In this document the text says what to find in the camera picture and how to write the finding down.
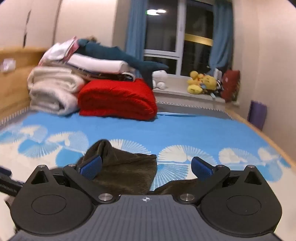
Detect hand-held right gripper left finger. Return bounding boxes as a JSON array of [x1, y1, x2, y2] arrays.
[[23, 155, 121, 205]]

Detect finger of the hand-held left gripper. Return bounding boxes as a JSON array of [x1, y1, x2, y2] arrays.
[[0, 166, 25, 195]]

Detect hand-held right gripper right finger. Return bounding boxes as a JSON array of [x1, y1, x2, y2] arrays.
[[176, 157, 269, 205]]

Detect brown corduroy pants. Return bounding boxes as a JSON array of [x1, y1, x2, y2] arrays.
[[50, 139, 232, 197]]

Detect blue white printed bed sheet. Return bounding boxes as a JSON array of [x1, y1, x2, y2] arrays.
[[0, 109, 292, 197]]

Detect red folded blanket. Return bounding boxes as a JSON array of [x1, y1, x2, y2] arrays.
[[77, 78, 158, 120]]

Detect black white striped plush toy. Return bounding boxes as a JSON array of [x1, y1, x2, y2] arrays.
[[209, 80, 224, 98]]

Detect yellow plush toy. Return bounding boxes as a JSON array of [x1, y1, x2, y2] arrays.
[[187, 71, 205, 94], [201, 74, 219, 91]]

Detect dark red cushion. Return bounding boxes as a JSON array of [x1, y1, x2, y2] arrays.
[[220, 70, 241, 103]]

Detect wooden headboard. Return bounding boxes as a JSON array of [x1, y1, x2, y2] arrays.
[[0, 46, 50, 121]]

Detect cream fleece folded blanket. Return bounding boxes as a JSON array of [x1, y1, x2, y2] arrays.
[[27, 67, 86, 94]]

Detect white folded blanket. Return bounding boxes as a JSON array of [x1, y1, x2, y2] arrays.
[[68, 54, 130, 74]]

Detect teal shark plush toy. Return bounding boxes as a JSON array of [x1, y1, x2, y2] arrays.
[[77, 37, 169, 88]]

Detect white plastic wrapper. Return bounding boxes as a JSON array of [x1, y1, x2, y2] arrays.
[[0, 58, 16, 73]]

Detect white folded cloth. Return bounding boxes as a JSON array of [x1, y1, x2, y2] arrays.
[[38, 38, 77, 67]]

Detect pink cloth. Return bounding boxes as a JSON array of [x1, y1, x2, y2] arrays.
[[65, 37, 80, 62]]

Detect blue curtain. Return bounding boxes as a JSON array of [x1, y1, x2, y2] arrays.
[[125, 0, 149, 61], [209, 0, 234, 73]]

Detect window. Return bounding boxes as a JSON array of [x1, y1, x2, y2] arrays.
[[143, 0, 215, 78]]

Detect white wardrobe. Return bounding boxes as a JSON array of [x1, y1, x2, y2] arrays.
[[0, 0, 63, 49]]

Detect wooden bed frame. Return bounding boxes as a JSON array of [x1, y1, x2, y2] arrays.
[[228, 111, 296, 168]]

